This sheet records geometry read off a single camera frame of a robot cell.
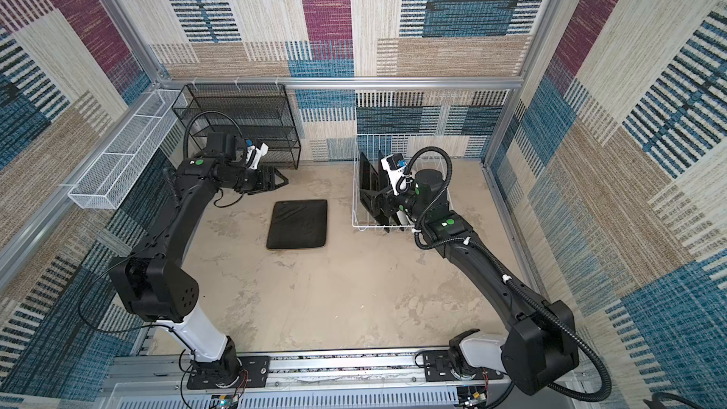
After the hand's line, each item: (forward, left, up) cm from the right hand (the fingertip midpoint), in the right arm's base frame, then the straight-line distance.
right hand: (379, 187), depth 77 cm
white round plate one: (-13, -5, +4) cm, 14 cm away
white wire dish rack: (+40, -12, -21) cm, 47 cm away
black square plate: (+6, +28, -27) cm, 39 cm away
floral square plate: (+8, +3, -8) cm, 12 cm away
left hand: (+5, +29, -3) cm, 29 cm away
